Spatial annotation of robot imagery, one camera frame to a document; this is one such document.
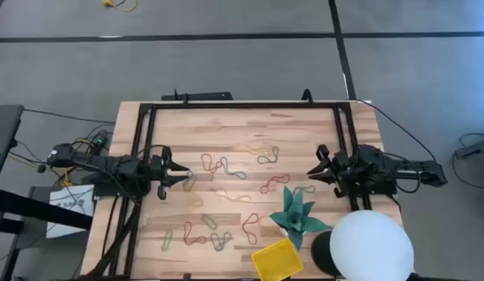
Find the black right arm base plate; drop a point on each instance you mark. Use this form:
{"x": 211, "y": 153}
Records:
{"x": 382, "y": 190}

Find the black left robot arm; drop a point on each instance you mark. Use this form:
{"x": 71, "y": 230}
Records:
{"x": 109, "y": 166}

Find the yellow rubber band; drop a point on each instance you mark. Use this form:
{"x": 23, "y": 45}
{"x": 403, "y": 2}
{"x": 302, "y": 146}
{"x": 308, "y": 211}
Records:
{"x": 251, "y": 150}
{"x": 201, "y": 203}
{"x": 230, "y": 197}

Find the white plant pot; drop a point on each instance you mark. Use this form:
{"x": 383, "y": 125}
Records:
{"x": 284, "y": 231}

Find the grey side desk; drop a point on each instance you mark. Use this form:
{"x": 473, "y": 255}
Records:
{"x": 4, "y": 129}

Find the yellow plastic basket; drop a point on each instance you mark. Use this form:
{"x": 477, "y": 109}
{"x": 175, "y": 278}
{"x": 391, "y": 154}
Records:
{"x": 277, "y": 259}

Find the black power strip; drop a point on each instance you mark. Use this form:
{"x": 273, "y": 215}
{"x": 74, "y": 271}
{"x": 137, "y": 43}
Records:
{"x": 203, "y": 96}

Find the black round lamp base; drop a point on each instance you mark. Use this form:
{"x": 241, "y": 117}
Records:
{"x": 320, "y": 253}

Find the grey floor device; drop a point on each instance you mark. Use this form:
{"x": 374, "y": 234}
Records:
{"x": 478, "y": 148}

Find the red rubber band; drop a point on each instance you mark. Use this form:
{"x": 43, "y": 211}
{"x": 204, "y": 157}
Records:
{"x": 262, "y": 190}
{"x": 186, "y": 234}
{"x": 203, "y": 161}
{"x": 244, "y": 228}

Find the green artificial plant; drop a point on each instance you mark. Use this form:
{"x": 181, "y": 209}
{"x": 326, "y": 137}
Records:
{"x": 296, "y": 218}

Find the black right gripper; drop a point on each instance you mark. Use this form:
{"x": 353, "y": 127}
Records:
{"x": 339, "y": 168}

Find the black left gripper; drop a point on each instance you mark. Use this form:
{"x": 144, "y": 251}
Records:
{"x": 158, "y": 169}

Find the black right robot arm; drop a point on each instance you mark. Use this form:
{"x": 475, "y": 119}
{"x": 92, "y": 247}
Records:
{"x": 382, "y": 168}

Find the white globe lamp shade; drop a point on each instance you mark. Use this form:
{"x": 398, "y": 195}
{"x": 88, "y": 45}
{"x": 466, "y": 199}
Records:
{"x": 371, "y": 247}

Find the black desk bar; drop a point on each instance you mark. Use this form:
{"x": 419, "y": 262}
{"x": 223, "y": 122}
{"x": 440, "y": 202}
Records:
{"x": 39, "y": 208}

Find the white paper sheet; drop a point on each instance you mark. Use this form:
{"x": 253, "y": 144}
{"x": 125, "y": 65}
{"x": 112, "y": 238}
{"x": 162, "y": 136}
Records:
{"x": 66, "y": 195}

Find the black metal table frame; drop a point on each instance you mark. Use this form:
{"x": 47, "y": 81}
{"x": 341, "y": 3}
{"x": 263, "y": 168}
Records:
{"x": 246, "y": 105}

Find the black power adapter green light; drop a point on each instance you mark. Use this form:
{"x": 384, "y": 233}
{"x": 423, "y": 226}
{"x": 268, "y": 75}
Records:
{"x": 99, "y": 140}

